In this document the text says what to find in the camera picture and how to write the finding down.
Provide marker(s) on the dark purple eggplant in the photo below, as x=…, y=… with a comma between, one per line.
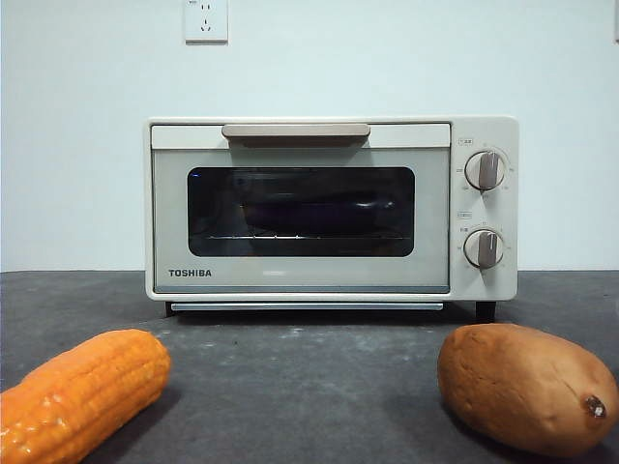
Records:
x=314, y=217

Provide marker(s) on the glass-windowed oven door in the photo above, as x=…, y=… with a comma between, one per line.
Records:
x=169, y=217

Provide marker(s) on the silver oven crumb tray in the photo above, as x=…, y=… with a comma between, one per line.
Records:
x=307, y=306

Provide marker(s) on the oven timer knob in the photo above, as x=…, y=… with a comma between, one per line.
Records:
x=483, y=248

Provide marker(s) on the oven temperature knob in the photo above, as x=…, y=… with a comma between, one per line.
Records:
x=485, y=170

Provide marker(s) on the black oven foot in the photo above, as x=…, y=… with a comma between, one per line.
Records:
x=486, y=311

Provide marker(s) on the cream Toshiba toaster oven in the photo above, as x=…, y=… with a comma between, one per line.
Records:
x=486, y=135

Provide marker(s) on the brown sweet potato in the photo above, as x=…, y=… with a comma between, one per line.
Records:
x=517, y=386

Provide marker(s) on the orange corn cob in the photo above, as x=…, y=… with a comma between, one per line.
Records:
x=82, y=391

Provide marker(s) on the white wall socket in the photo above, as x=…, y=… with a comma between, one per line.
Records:
x=206, y=24

